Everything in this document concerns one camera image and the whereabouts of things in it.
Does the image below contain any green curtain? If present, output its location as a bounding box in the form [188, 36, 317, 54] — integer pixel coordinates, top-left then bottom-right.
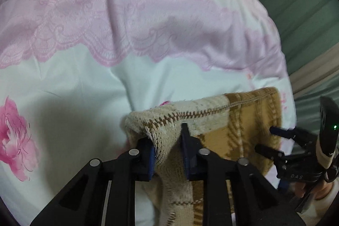
[293, 78, 339, 138]
[242, 0, 339, 77]

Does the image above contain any person's right hand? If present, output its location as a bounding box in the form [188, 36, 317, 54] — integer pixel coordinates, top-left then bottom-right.
[294, 180, 335, 201]

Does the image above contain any brown plaid knit sweater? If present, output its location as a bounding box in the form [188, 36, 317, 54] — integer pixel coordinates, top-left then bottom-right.
[120, 86, 282, 226]

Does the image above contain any beige curtain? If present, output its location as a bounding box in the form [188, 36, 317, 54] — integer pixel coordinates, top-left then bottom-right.
[289, 47, 339, 95]

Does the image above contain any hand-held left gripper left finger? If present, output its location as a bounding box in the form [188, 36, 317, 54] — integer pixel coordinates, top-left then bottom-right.
[30, 137, 155, 226]

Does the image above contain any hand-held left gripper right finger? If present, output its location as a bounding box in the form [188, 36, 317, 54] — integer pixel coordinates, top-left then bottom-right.
[181, 123, 305, 226]

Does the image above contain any person's right forearm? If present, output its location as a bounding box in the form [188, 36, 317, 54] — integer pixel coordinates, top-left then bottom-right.
[302, 190, 339, 226]

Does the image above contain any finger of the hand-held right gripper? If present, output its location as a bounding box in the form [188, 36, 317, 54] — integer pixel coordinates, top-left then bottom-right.
[270, 127, 317, 147]
[255, 144, 287, 163]

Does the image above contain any pink floral duvet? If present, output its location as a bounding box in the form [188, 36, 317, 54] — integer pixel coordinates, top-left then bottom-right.
[0, 0, 297, 226]

